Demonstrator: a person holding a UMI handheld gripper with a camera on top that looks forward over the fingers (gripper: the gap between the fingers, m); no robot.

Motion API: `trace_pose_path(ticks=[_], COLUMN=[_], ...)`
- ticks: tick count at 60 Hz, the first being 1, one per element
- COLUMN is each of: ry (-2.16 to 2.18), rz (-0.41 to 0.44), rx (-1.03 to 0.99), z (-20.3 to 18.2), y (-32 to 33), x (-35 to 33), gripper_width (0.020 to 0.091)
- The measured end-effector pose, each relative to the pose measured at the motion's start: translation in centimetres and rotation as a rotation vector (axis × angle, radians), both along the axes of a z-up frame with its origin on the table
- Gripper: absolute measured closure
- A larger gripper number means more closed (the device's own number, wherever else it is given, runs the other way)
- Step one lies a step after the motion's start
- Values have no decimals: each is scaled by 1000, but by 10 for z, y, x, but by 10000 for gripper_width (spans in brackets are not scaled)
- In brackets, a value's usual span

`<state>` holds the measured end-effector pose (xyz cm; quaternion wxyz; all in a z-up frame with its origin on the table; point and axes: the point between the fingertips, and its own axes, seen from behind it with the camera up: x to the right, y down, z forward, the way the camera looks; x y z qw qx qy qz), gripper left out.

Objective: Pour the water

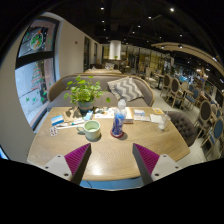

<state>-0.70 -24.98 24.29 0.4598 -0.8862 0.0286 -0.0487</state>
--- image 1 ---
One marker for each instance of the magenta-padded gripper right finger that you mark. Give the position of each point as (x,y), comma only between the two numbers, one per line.
(165,166)

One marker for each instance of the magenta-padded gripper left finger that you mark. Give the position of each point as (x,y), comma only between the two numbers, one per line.
(58,166)

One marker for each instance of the clear blue-labelled drink bottle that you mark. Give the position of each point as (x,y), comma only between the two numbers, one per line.
(118,123)

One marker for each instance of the pill blister pack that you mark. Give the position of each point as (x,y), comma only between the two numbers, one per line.
(54,131)

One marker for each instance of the clear plastic cup with straw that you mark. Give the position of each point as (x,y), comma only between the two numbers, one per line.
(163,123)

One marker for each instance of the white pen-shaped tube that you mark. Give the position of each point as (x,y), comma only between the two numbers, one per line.
(70,124)

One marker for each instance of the grey tufted armchair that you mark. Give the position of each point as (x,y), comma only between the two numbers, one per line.
(183,126)

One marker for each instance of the blue and white small box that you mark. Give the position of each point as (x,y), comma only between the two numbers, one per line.
(57,120)

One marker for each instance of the white paper sheet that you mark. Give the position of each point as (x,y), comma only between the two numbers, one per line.
(155,118)

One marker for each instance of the pale green mug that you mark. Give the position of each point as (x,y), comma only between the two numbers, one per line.
(91,130)

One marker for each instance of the white folded paper form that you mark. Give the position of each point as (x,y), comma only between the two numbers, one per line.
(141,118)

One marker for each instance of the yellow card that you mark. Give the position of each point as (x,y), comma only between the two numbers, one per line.
(157,111)

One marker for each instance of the light blue small box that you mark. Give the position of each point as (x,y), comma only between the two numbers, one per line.
(88,116)

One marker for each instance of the small white blue-topped box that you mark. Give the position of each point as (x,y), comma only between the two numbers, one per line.
(139,112)

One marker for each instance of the flat round red coaster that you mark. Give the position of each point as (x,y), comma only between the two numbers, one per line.
(113,135)

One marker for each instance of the group of round-backed chairs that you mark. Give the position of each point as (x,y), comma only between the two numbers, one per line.
(205,111)

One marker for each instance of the white printed leaflet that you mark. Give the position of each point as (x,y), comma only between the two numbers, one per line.
(103,114)

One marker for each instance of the grey curved sofa bench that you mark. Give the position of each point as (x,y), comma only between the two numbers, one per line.
(60,90)

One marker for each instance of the green potted plant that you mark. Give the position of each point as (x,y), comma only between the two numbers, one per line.
(83,91)

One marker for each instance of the dark-framed decorated window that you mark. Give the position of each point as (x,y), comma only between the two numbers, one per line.
(35,86)

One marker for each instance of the grey chevron cushion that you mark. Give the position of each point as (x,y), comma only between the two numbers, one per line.
(126,89)

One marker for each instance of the light wooden dining table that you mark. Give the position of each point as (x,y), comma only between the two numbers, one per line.
(101,71)

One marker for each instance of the white cylindrical pillar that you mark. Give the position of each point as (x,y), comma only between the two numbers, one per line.
(115,50)

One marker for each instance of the group of ceiling spotlights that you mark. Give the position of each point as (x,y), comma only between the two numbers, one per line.
(172,9)

